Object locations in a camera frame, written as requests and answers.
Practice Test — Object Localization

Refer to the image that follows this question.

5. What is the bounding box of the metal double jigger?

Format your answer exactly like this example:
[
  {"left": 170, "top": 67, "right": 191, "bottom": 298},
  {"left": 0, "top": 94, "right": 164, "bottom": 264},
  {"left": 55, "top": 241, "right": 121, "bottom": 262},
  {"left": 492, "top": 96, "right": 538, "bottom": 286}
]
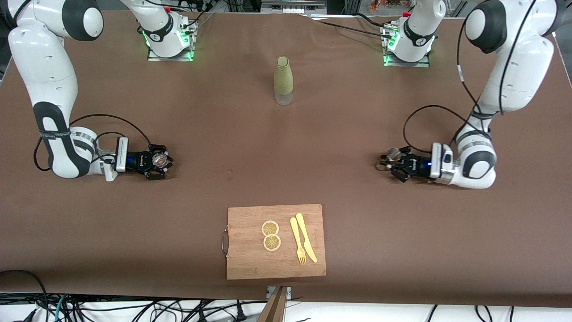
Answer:
[{"left": 377, "top": 147, "right": 402, "bottom": 173}]

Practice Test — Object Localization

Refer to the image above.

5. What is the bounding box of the brown table cover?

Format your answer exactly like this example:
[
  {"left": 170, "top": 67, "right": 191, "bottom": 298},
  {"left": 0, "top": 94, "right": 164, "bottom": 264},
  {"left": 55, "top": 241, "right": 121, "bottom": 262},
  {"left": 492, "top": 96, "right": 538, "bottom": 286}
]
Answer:
[{"left": 0, "top": 8, "right": 572, "bottom": 309}]

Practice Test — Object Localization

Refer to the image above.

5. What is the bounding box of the yellow plastic knife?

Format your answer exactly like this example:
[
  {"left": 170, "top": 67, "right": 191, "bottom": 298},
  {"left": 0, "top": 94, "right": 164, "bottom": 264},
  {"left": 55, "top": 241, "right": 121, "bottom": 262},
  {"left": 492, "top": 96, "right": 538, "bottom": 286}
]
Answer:
[{"left": 295, "top": 213, "right": 318, "bottom": 263}]

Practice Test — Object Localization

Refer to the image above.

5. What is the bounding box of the yellow plastic fork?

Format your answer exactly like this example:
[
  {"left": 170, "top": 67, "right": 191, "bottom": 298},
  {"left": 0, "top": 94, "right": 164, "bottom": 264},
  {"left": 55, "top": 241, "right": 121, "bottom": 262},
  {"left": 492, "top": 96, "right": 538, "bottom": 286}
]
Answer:
[{"left": 290, "top": 217, "right": 307, "bottom": 265}]

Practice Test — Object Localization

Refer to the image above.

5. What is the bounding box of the wooden cutting board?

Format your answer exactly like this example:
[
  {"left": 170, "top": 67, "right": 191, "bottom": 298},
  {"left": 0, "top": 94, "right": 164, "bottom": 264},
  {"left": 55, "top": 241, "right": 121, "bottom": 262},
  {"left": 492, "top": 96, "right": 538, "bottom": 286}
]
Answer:
[{"left": 221, "top": 204, "right": 327, "bottom": 280}]

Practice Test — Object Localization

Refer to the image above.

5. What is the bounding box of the green sleeved glass bottle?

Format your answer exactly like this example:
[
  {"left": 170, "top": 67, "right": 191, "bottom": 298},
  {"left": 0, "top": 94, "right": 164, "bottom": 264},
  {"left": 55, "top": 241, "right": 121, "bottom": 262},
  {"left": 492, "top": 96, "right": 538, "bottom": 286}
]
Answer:
[{"left": 274, "top": 56, "right": 294, "bottom": 106}]

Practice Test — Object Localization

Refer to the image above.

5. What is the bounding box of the wooden beam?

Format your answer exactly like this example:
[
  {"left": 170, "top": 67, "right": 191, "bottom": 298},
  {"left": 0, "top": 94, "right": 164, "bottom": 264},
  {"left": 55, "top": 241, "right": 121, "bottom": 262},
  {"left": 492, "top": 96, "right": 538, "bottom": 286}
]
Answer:
[{"left": 257, "top": 286, "right": 289, "bottom": 322}]

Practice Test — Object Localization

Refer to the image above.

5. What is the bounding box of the grey metal rack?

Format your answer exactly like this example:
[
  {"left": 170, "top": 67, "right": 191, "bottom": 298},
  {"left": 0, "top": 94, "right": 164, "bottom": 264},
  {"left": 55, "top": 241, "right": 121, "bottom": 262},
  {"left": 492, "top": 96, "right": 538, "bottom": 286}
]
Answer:
[{"left": 261, "top": 0, "right": 327, "bottom": 15}]

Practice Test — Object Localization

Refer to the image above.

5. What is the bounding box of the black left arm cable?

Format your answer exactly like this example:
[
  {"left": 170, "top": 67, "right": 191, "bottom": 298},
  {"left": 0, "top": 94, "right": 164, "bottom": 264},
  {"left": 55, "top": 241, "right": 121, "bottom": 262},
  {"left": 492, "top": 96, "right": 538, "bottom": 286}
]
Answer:
[{"left": 403, "top": 0, "right": 539, "bottom": 155}]

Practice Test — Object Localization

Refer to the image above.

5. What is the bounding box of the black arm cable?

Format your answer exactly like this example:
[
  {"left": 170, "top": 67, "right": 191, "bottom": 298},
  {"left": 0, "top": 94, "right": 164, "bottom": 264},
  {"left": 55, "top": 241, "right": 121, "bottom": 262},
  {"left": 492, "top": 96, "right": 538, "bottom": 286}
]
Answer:
[
  {"left": 403, "top": 0, "right": 539, "bottom": 155},
  {"left": 34, "top": 114, "right": 152, "bottom": 173}
]

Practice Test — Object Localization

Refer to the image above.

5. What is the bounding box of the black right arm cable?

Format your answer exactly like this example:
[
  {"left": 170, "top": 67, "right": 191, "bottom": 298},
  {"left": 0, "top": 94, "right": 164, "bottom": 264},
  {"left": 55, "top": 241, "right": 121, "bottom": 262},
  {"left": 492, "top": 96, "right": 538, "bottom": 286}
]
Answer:
[{"left": 34, "top": 114, "right": 152, "bottom": 173}]

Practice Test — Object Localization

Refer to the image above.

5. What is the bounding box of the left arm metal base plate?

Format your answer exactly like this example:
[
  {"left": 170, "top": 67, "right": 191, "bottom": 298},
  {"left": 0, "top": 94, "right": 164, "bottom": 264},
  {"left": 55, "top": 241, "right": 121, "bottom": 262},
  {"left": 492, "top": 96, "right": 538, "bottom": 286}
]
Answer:
[{"left": 382, "top": 22, "right": 430, "bottom": 68}]

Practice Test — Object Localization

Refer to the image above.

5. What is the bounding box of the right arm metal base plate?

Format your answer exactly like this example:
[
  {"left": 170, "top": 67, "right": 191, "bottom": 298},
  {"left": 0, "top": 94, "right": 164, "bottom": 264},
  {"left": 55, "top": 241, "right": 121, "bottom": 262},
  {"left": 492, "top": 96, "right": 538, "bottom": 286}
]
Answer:
[{"left": 147, "top": 16, "right": 197, "bottom": 62}]

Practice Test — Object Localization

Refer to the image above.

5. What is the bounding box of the black base power cable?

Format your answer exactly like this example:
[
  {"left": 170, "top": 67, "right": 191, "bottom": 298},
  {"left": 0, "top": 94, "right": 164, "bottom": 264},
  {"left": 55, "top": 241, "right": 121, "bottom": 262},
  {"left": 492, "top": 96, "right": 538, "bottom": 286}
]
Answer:
[{"left": 308, "top": 13, "right": 396, "bottom": 41}]

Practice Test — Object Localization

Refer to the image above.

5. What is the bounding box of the thick black floor cable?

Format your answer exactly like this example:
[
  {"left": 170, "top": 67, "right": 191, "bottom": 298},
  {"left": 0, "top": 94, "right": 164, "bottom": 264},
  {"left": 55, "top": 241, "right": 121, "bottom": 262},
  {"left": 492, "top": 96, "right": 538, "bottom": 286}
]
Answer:
[{"left": 0, "top": 270, "right": 50, "bottom": 322}]

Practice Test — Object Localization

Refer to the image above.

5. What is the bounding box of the teal floor cable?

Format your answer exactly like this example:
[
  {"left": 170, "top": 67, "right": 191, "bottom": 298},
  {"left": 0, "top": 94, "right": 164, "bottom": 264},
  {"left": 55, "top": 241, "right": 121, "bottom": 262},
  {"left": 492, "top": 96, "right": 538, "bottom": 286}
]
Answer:
[{"left": 53, "top": 295, "right": 67, "bottom": 322}]

